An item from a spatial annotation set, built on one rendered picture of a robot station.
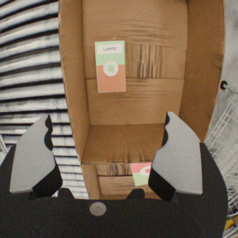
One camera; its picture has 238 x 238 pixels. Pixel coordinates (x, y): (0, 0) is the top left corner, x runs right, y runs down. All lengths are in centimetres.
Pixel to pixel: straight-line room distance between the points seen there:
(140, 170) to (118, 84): 29
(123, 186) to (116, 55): 53
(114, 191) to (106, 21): 66
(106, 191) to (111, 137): 37
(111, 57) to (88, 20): 12
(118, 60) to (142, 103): 15
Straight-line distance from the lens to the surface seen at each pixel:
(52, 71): 60
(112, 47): 37
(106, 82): 39
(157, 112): 47
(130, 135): 43
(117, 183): 68
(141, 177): 55
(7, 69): 71
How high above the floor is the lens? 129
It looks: 61 degrees down
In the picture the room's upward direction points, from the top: 177 degrees clockwise
